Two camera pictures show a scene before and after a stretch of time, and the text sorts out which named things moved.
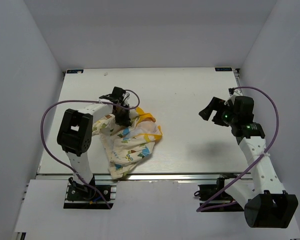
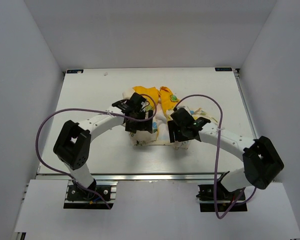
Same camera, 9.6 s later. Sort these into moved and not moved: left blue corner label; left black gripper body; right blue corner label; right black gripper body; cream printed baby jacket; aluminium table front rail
Moved: left black gripper body; right black gripper body; cream printed baby jacket
Not moved: aluminium table front rail; left blue corner label; right blue corner label
